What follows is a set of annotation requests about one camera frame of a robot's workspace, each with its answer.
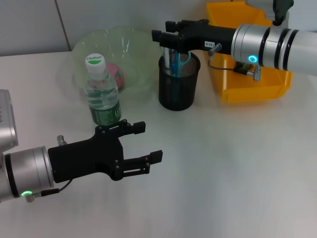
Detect yellow plastic bin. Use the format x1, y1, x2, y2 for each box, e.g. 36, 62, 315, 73
206, 1, 293, 103

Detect green plastic wrapper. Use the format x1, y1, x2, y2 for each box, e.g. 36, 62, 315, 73
234, 61, 251, 73

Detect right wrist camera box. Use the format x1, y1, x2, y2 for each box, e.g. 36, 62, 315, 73
246, 0, 295, 26

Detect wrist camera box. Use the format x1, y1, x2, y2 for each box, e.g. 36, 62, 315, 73
0, 89, 19, 152
246, 0, 295, 26

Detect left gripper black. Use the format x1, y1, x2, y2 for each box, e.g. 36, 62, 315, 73
48, 119, 164, 184

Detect water bottle green label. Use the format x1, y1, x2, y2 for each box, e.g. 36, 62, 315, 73
84, 54, 123, 126

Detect pink toy peach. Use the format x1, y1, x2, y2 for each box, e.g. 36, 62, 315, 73
105, 62, 125, 90

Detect black mesh pen holder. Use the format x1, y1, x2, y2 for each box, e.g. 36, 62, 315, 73
158, 49, 202, 112

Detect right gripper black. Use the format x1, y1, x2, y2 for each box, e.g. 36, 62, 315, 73
151, 19, 238, 55

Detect grey pen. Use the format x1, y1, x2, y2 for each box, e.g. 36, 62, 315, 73
162, 46, 171, 75

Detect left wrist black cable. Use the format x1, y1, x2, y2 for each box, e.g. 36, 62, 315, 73
41, 179, 73, 197

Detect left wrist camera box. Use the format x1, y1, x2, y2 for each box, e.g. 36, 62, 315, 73
0, 89, 19, 152

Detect light blue scissors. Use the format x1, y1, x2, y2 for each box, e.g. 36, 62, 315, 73
170, 51, 192, 104

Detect right wrist grey cable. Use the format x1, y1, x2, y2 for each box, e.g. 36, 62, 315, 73
207, 43, 263, 82

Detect green translucent fruit bowl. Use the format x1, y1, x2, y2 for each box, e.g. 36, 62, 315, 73
71, 25, 161, 99

